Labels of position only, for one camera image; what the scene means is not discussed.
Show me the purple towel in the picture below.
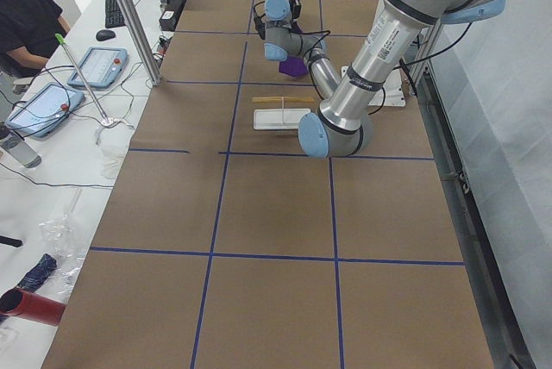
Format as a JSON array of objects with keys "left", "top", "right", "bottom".
[{"left": 278, "top": 19, "right": 309, "bottom": 79}]

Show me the wooden rack bar upper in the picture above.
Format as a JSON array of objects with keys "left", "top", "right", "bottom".
[{"left": 251, "top": 96, "right": 316, "bottom": 104}]

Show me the white rack base tray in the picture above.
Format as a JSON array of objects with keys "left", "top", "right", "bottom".
[{"left": 253, "top": 108, "right": 311, "bottom": 130}]

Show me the black power box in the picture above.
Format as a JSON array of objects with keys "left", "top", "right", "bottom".
[{"left": 159, "top": 0, "right": 185, "bottom": 32}]

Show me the black keyboard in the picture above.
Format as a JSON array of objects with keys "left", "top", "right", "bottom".
[{"left": 104, "top": 0, "right": 125, "bottom": 28}]

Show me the black computer mouse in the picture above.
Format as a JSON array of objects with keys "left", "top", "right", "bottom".
[{"left": 96, "top": 29, "right": 116, "bottom": 41}]

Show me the teach pendant far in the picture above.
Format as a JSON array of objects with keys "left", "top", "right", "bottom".
[{"left": 78, "top": 47, "right": 129, "bottom": 90}]

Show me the teach pendant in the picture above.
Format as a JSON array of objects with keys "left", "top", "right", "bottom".
[
  {"left": 6, "top": 83, "right": 85, "bottom": 138},
  {"left": 78, "top": 47, "right": 129, "bottom": 90}
]

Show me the metal stick green tip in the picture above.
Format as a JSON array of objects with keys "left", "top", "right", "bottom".
[{"left": 55, "top": 33, "right": 123, "bottom": 128}]

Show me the teach pendant near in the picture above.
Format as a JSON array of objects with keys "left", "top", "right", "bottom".
[{"left": 6, "top": 83, "right": 85, "bottom": 138}]

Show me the person in black shirt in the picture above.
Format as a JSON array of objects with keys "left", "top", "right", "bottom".
[{"left": 1, "top": 0, "right": 71, "bottom": 78}]

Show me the crumpled clear plastic bag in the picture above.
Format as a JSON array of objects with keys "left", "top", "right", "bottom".
[{"left": 39, "top": 214, "right": 87, "bottom": 303}]

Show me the dark blue folded cloth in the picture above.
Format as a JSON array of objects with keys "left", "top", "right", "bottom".
[{"left": 17, "top": 253, "right": 57, "bottom": 292}]

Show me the red cylinder tube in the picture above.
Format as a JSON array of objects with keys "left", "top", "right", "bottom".
[{"left": 1, "top": 288, "right": 66, "bottom": 326}]

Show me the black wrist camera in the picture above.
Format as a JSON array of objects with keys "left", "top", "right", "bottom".
[{"left": 253, "top": 9, "right": 266, "bottom": 40}]

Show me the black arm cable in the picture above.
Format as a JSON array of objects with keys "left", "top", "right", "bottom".
[{"left": 297, "top": 28, "right": 471, "bottom": 116}]

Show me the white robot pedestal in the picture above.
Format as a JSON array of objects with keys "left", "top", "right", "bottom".
[{"left": 369, "top": 70, "right": 406, "bottom": 108}]

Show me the aluminium frame post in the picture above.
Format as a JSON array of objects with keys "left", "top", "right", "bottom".
[{"left": 117, "top": 0, "right": 161, "bottom": 86}]

